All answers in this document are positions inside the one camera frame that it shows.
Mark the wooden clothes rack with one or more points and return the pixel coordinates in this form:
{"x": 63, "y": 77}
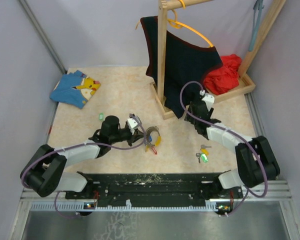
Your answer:
{"x": 246, "y": 85}

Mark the blue clothes hanger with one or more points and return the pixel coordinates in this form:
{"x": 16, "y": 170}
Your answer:
{"x": 257, "y": 14}

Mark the yellow clothes hanger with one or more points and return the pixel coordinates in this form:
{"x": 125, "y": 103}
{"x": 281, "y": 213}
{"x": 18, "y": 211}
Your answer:
{"x": 174, "y": 23}

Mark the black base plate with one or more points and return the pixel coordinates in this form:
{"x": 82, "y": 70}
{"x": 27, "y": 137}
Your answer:
{"x": 152, "y": 190}

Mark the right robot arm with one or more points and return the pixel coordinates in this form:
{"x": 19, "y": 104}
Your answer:
{"x": 255, "y": 158}

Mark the large keyring with keys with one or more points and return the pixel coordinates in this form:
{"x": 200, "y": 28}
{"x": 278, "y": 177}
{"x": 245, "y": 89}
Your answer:
{"x": 152, "y": 139}

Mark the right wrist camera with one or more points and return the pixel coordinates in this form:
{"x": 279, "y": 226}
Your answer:
{"x": 208, "y": 98}

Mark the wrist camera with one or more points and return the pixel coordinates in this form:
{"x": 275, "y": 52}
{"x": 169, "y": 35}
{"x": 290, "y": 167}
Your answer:
{"x": 208, "y": 98}
{"x": 133, "y": 122}

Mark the green tag key right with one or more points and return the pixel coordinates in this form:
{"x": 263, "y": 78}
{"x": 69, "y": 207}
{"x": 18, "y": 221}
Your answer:
{"x": 202, "y": 158}

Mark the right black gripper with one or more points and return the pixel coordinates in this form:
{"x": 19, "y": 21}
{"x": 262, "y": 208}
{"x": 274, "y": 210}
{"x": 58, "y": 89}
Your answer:
{"x": 189, "y": 118}

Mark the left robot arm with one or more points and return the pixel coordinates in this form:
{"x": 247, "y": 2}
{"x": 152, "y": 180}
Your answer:
{"x": 45, "y": 171}

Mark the green tag key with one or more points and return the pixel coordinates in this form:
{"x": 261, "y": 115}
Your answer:
{"x": 202, "y": 158}
{"x": 101, "y": 117}

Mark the green tag key left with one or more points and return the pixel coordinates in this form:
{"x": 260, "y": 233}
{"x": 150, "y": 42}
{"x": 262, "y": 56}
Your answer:
{"x": 101, "y": 117}

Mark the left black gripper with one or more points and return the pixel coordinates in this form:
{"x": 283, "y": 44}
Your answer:
{"x": 138, "y": 134}

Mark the blue pikachu shirt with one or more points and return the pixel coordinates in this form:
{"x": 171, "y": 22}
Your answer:
{"x": 75, "y": 88}

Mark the yellow tag key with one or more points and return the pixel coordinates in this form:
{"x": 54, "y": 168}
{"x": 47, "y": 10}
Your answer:
{"x": 204, "y": 149}

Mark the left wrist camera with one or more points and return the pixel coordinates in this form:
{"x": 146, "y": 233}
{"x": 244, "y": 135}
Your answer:
{"x": 133, "y": 122}

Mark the dark navy tank top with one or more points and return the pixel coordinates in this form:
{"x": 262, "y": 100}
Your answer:
{"x": 184, "y": 62}

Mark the red crumpled cloth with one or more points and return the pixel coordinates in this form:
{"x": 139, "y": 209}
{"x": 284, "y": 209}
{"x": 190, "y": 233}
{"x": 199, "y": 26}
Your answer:
{"x": 225, "y": 78}

